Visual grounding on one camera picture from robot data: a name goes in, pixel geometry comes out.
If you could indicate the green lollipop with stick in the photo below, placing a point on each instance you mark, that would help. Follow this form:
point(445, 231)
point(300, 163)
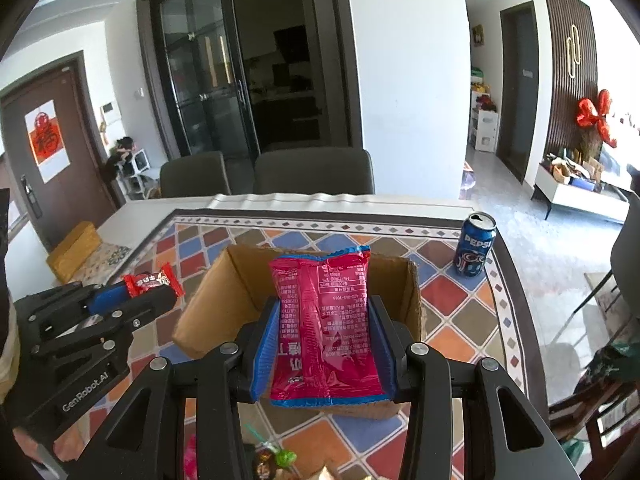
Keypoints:
point(284, 458)

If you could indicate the colourful diamond pattern tablecloth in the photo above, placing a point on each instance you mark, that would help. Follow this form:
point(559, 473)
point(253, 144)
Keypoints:
point(465, 319)

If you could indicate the dark grey dining chair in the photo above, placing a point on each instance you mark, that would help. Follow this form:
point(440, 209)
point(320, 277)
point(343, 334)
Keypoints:
point(625, 260)

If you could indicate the white shelf unit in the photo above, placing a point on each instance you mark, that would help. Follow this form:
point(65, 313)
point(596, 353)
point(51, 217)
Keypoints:
point(484, 122)

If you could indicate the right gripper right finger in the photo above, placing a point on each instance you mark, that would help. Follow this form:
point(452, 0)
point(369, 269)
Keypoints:
point(504, 435)

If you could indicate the brown cardboard box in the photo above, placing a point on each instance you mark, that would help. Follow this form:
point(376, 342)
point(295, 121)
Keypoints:
point(237, 286)

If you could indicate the red paper door poster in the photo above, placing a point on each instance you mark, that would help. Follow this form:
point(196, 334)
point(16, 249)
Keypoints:
point(46, 141)

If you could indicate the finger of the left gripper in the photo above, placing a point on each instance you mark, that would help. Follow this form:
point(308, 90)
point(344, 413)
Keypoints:
point(68, 305)
point(132, 309)

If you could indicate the small pink snack packet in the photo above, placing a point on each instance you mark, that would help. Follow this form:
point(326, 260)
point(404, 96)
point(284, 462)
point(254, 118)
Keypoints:
point(190, 464)

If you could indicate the small red candy packet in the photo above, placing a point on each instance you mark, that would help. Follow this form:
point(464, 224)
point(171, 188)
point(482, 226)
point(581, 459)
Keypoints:
point(139, 284)

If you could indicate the yellow woven tissue box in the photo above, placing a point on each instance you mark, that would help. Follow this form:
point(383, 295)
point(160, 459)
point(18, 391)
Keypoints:
point(78, 245)

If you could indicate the blue Pepsi can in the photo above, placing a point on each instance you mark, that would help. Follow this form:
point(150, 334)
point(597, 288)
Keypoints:
point(477, 236)

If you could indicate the red wooden chair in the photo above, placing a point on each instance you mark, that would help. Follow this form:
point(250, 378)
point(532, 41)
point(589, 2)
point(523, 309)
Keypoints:
point(578, 422)

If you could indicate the red balloon bow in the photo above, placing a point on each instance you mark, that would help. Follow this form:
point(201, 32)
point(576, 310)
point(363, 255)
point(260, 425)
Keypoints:
point(594, 114)

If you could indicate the grey chair behind table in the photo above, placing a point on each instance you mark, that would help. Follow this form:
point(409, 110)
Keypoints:
point(327, 170)

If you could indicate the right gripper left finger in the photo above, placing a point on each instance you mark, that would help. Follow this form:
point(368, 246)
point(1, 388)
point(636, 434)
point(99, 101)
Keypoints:
point(142, 437)

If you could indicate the tan fortune biscuits bag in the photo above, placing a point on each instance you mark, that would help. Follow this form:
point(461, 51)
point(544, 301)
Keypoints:
point(325, 473)

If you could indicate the white low cabinet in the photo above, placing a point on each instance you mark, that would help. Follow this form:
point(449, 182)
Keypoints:
point(609, 203)

